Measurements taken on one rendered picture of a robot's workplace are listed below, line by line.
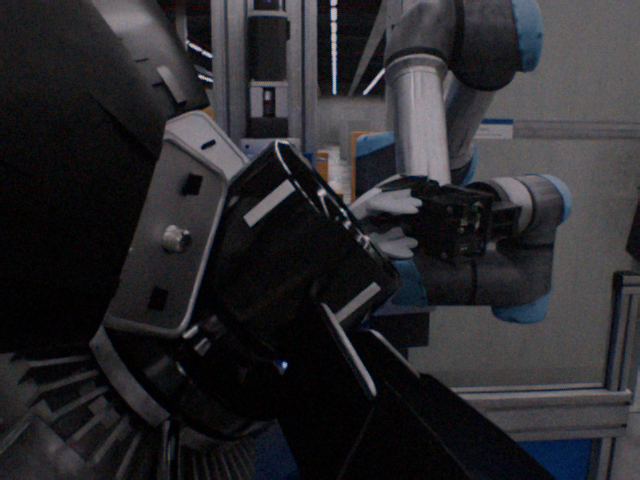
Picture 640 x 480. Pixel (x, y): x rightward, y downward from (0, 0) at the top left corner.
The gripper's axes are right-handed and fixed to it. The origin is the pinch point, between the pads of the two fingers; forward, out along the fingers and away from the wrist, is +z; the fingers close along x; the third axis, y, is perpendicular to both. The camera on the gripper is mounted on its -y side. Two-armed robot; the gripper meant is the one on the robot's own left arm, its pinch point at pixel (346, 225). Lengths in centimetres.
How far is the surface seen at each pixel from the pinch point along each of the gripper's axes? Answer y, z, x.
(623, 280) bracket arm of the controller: 9, -50, 12
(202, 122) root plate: 3.6, 17.2, -10.3
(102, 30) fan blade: 16.2, 27.6, -14.9
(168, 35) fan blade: -4.4, 16.3, -16.3
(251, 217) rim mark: 14.9, 19.9, -6.5
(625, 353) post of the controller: 11, -52, 24
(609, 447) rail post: 13, -51, 41
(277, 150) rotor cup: 13.5, 17.6, -9.7
